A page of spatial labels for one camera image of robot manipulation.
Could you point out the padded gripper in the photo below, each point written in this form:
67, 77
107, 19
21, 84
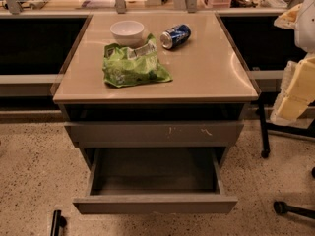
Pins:
306, 27

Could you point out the grey drawer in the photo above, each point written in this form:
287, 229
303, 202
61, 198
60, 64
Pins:
154, 134
155, 180

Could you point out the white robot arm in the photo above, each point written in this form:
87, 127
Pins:
298, 82

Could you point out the grey drawer cabinet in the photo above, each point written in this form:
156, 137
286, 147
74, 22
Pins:
208, 81

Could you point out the grey top drawer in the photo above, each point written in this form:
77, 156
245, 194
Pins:
154, 134

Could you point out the blue soda can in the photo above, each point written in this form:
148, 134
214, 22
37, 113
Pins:
175, 36

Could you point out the white bowl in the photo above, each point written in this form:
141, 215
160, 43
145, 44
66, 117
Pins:
127, 33

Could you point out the green chip bag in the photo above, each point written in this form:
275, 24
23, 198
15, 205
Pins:
127, 67

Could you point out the black object on floor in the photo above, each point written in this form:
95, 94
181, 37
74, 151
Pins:
58, 224

